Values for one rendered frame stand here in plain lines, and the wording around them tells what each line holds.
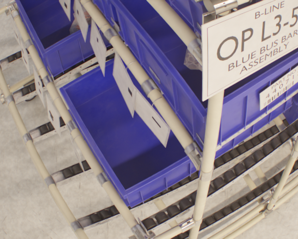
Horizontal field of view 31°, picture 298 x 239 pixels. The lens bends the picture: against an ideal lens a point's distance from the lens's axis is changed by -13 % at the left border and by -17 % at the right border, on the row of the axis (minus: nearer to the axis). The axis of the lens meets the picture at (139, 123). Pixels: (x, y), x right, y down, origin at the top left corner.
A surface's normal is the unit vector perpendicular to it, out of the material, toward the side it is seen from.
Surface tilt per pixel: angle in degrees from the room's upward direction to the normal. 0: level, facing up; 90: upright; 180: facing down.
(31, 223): 0
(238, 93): 4
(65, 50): 90
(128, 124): 3
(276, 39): 90
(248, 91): 90
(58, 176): 11
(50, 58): 90
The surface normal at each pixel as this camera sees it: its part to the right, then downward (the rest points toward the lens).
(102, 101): -0.08, -0.46
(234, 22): 0.50, 0.75
